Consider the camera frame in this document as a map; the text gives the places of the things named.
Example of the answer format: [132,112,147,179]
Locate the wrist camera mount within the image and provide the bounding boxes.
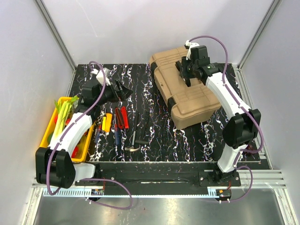
[92,68,111,86]
[184,40,200,60]

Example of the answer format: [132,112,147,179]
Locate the green lime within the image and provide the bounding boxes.
[47,132,53,144]

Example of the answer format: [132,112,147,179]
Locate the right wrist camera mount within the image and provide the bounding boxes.
[184,40,200,60]

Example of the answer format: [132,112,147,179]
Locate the steel claw hammer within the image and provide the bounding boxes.
[125,112,140,152]

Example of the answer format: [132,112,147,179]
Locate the purple cable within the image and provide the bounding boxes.
[189,35,264,203]
[46,60,133,210]

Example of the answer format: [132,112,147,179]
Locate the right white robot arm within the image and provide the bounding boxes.
[175,57,261,186]

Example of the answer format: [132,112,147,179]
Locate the red apple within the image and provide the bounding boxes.
[71,145,81,158]

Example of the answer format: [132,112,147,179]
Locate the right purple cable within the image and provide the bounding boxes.
[189,35,264,203]

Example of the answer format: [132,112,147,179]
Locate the tan plastic tool box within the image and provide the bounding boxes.
[149,47,221,129]

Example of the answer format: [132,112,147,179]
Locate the black marble pattern mat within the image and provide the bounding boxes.
[86,64,228,162]

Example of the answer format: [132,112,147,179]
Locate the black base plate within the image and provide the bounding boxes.
[75,161,241,196]

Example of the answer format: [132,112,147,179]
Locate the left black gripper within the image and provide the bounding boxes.
[96,79,134,106]

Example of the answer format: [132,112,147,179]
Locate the red handled pliers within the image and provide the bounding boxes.
[115,106,129,129]

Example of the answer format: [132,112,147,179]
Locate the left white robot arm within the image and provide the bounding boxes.
[35,79,133,188]

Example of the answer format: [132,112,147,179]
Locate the black hex key set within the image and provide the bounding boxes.
[135,111,150,145]

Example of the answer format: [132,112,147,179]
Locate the yellow plastic bin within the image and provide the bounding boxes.
[40,108,95,163]

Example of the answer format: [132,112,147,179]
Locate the yellow utility knife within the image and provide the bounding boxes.
[101,113,113,133]

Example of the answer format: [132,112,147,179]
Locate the small blue red screwdriver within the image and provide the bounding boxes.
[94,125,102,143]

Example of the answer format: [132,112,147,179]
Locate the dark purple grape bunch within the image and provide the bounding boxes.
[246,144,254,154]

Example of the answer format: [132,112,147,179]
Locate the red cherry cluster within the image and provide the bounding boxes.
[65,118,71,126]

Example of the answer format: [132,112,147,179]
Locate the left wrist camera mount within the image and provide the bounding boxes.
[92,68,111,86]

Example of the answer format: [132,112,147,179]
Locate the green white leek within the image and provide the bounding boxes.
[52,96,79,139]

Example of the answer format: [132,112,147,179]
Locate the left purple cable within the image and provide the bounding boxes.
[46,60,133,210]

